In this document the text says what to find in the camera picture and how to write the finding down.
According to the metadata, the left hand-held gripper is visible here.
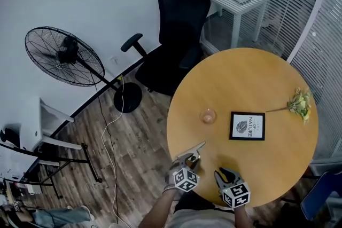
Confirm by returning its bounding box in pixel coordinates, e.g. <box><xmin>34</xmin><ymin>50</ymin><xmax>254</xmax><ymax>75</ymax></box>
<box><xmin>171</xmin><ymin>155</ymin><xmax>201</xmax><ymax>192</ymax></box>

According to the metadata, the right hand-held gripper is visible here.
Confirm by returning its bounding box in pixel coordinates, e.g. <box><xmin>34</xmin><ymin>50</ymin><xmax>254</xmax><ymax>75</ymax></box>
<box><xmin>214</xmin><ymin>167</ymin><xmax>251</xmax><ymax>209</ymax></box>

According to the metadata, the person's right forearm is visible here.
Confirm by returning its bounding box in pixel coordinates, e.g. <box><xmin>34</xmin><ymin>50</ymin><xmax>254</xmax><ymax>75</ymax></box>
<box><xmin>234</xmin><ymin>205</ymin><xmax>253</xmax><ymax>228</ymax></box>

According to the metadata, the person's left forearm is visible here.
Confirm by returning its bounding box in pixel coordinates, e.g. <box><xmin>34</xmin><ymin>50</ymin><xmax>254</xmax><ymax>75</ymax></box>
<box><xmin>137</xmin><ymin>189</ymin><xmax>178</xmax><ymax>228</ymax></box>

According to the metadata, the person's beige shirt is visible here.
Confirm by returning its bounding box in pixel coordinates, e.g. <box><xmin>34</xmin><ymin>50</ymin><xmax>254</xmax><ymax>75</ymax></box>
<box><xmin>167</xmin><ymin>208</ymin><xmax>237</xmax><ymax>228</ymax></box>

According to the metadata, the clear glass cup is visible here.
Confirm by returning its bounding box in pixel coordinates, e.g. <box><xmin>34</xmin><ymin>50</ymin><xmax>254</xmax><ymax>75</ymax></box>
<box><xmin>199</xmin><ymin>107</ymin><xmax>217</xmax><ymax>124</ymax></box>

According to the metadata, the black framed leaf picture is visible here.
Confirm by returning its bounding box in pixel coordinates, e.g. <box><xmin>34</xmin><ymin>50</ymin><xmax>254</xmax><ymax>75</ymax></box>
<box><xmin>229</xmin><ymin>111</ymin><xmax>266</xmax><ymax>141</ymax></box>

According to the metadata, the blue chair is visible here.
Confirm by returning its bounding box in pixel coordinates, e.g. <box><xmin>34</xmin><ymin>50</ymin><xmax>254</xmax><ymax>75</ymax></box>
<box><xmin>300</xmin><ymin>170</ymin><xmax>342</xmax><ymax>222</ymax></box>

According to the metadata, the round wooden table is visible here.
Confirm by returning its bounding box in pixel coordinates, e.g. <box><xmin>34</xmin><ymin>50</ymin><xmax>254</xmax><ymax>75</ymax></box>
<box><xmin>166</xmin><ymin>47</ymin><xmax>320</xmax><ymax>208</ymax></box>

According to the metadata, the yellow flower bouquet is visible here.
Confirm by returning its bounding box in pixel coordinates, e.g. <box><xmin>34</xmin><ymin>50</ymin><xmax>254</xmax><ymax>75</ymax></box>
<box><xmin>266</xmin><ymin>87</ymin><xmax>313</xmax><ymax>124</ymax></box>

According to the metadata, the black office chair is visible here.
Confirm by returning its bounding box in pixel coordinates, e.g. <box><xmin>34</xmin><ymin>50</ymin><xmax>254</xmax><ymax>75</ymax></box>
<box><xmin>120</xmin><ymin>0</ymin><xmax>212</xmax><ymax>97</ymax></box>

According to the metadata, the white side table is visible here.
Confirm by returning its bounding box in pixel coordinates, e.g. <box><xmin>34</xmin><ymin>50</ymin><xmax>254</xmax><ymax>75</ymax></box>
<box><xmin>211</xmin><ymin>0</ymin><xmax>270</xmax><ymax>49</ymax></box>

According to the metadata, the white desk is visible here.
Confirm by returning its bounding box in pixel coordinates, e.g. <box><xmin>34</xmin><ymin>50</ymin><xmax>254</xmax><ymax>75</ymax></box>
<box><xmin>0</xmin><ymin>97</ymin><xmax>82</xmax><ymax>166</ymax></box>

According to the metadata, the black standing fan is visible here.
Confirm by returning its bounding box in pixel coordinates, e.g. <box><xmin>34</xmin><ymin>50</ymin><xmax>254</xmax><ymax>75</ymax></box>
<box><xmin>24</xmin><ymin>26</ymin><xmax>143</xmax><ymax>114</ymax></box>

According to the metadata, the white cable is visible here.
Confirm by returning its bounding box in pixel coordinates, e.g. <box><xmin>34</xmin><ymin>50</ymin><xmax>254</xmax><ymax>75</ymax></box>
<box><xmin>100</xmin><ymin>74</ymin><xmax>131</xmax><ymax>228</ymax></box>

